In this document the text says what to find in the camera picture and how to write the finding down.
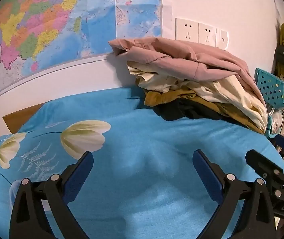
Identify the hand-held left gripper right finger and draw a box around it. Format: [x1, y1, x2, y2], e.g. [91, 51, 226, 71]
[192, 149, 276, 239]

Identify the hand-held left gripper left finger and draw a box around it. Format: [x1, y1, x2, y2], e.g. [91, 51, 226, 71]
[9, 151, 94, 239]

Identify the pink garment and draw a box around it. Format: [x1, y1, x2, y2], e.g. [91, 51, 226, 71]
[108, 37, 268, 105]

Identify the teal perforated plastic basket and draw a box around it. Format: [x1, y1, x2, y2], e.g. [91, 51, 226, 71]
[254, 68, 284, 110]
[266, 110, 284, 139]

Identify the blue floral bed sheet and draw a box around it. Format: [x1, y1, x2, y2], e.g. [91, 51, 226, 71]
[0, 87, 284, 239]

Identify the black garment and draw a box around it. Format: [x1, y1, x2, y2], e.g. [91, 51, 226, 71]
[155, 99, 235, 123]

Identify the cream garment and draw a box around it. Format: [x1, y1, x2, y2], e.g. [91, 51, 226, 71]
[127, 60, 268, 132]

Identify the brown wooden headboard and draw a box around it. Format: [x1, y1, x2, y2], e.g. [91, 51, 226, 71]
[3, 103, 44, 133]

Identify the mustard garment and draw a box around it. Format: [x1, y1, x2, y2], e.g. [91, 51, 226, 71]
[144, 90, 264, 133]

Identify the white wall switch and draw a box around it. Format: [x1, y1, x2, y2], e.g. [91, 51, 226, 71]
[217, 29, 230, 49]

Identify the white wall socket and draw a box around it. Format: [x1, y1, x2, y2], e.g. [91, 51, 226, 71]
[175, 18, 199, 41]
[198, 23, 217, 46]

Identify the colourful wall map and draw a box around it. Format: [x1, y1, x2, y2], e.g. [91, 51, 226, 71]
[0, 0, 163, 105]

